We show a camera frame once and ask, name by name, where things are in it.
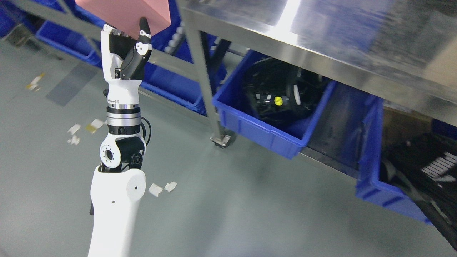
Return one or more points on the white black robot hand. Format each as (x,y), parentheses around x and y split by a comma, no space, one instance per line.
(123,62)

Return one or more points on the pink plastic storage box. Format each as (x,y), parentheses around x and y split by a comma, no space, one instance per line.
(125,15)

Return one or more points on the black helmet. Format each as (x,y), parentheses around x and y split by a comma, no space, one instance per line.
(280,93)

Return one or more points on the blue bin with helmet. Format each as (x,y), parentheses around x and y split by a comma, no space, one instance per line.
(232,106)

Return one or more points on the blue bin far left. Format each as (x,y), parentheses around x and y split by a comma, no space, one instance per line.
(69,41)

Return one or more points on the white robot forearm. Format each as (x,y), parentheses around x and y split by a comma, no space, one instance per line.
(118,183)

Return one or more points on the stainless steel table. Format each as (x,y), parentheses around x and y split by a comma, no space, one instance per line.
(401,50)

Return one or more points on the blue bin with backpack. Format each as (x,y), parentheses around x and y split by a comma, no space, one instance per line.
(372,185)

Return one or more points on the black Puma backpack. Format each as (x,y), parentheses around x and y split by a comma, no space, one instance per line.
(424,169)

